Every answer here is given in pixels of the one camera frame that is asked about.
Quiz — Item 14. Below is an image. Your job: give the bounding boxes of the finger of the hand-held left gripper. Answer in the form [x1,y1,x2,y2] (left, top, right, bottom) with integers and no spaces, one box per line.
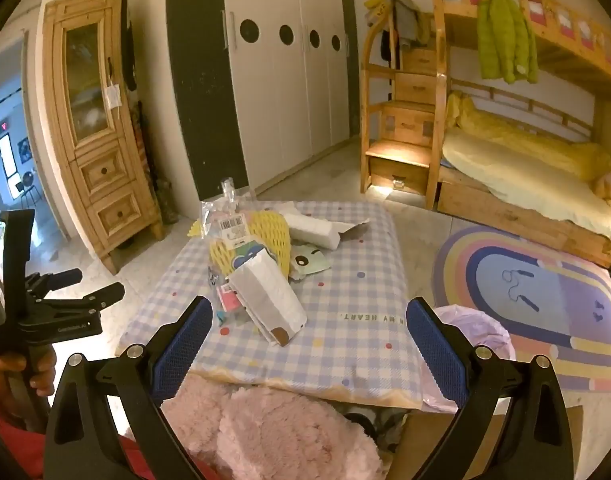
[36,282,126,315]
[28,268,84,292]

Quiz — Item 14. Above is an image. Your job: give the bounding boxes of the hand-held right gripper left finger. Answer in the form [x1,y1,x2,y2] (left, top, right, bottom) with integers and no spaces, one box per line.
[44,296,216,480]

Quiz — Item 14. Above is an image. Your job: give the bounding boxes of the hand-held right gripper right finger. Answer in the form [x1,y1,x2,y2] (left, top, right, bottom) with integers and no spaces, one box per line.
[405,296,576,480]

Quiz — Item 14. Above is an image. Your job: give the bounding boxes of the lilac plastic bin bag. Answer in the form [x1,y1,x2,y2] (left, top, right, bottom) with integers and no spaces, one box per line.
[419,304,517,413]

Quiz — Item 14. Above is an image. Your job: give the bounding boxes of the white paper bag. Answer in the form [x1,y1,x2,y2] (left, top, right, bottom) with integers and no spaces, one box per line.
[228,254,307,348]

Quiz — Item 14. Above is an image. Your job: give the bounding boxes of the person's left hand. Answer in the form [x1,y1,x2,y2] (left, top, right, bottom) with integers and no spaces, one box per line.
[0,346,59,395]

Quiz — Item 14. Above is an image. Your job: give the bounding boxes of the pink packet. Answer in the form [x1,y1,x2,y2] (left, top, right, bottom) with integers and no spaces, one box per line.
[216,280,246,313]

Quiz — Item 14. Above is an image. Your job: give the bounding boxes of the dark chair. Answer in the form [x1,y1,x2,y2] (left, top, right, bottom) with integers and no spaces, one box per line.
[14,170,39,206]

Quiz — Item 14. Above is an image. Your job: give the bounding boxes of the blue printed packet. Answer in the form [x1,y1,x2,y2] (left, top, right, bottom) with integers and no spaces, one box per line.
[226,247,259,273]

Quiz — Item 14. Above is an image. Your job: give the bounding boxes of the wooden cabinet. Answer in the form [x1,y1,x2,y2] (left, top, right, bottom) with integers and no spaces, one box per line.
[42,0,165,275]

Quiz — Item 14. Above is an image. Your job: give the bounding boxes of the blue checked tablecloth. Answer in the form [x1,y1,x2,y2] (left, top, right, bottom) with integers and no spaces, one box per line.
[114,200,459,413]

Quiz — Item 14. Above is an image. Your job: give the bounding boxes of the pink fluffy cloth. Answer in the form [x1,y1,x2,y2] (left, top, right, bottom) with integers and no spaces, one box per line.
[160,375,386,480]

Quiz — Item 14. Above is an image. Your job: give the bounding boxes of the rainbow oval rug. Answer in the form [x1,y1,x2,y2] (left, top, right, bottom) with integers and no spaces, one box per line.
[432,225,611,393]

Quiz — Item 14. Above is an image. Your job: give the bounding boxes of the yellow foam fruit net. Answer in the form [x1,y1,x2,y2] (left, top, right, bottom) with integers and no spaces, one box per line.
[208,210,292,281]

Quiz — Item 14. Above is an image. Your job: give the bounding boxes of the clear plastic bag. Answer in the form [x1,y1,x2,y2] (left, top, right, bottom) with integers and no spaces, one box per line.
[200,177,259,251]

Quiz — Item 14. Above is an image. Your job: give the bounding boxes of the pale green cartoon packet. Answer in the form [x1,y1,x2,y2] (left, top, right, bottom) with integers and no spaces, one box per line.
[288,242,332,278]

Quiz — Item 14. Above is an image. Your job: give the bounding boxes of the wooden bunk bed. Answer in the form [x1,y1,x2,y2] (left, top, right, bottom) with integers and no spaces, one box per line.
[428,0,611,268]

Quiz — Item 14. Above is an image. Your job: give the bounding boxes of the white flat cardboard box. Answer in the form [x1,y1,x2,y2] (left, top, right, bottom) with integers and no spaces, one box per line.
[284,212,371,251]

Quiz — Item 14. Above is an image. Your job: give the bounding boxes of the pale yellow bed sheet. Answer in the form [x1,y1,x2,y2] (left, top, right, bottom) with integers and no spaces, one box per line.
[443,127,611,246]

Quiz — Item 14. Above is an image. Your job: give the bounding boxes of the wooden stair drawers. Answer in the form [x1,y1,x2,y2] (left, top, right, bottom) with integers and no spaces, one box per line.
[360,10,449,208]

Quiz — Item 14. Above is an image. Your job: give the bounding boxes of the yellow quilt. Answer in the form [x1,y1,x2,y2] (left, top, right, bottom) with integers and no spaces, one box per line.
[445,92,611,181]

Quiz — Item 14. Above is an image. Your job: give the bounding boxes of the black door panel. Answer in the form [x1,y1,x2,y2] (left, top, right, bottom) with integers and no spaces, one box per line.
[166,0,250,201]

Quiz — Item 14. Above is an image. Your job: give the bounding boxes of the white wardrobe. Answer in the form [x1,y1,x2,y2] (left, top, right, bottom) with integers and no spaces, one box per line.
[223,0,359,196]

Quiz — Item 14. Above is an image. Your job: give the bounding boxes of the green puffer jacket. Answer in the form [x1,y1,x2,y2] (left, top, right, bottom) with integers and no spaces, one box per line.
[475,0,539,85]

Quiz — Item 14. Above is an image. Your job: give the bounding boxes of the grey garment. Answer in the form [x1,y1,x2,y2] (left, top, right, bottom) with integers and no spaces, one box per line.
[395,0,422,47]

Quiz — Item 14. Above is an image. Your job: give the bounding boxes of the yellow garment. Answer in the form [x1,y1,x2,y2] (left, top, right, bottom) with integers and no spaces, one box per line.
[364,0,411,16]

